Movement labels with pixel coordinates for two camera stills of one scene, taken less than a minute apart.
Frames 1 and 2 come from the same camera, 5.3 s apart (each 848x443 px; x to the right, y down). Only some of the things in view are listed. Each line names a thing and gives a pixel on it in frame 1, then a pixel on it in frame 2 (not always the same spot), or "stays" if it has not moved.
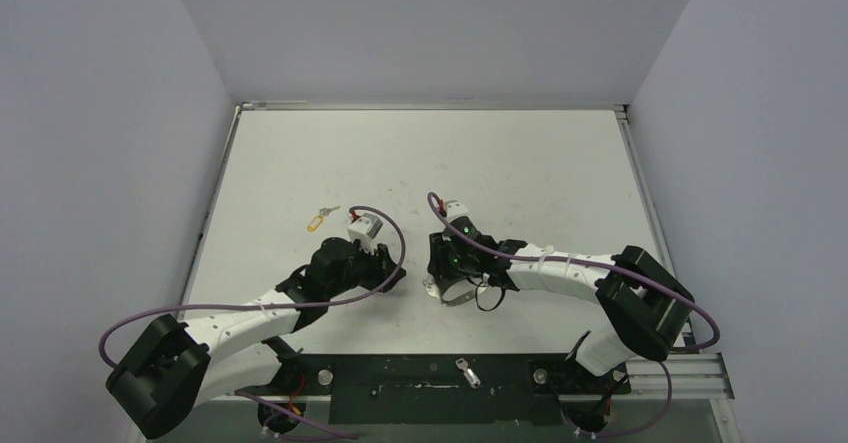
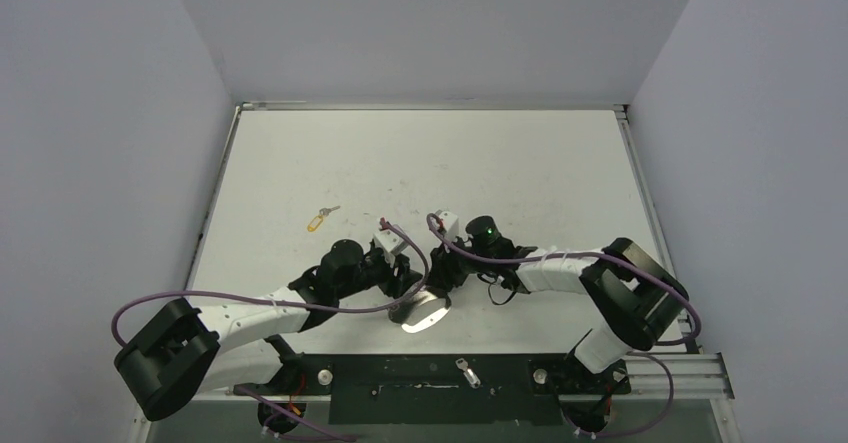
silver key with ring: [324, 211] stays
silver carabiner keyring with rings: [454, 291] to [427, 309]
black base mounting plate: [447, 389] stays
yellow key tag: [314, 224] stays
